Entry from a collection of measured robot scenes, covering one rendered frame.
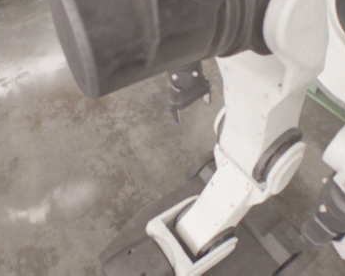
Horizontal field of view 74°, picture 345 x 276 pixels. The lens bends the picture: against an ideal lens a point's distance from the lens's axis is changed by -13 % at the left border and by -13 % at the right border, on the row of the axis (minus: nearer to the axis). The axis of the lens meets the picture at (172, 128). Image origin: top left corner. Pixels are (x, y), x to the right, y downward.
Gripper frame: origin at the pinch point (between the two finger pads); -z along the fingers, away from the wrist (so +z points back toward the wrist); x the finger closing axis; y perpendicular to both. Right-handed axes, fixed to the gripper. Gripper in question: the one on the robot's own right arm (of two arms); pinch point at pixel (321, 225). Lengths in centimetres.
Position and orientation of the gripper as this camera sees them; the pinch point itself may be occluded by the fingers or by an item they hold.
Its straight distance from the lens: 56.6
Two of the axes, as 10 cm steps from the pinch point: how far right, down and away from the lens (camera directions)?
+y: -5.5, -5.9, 5.9
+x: 8.1, -5.4, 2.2
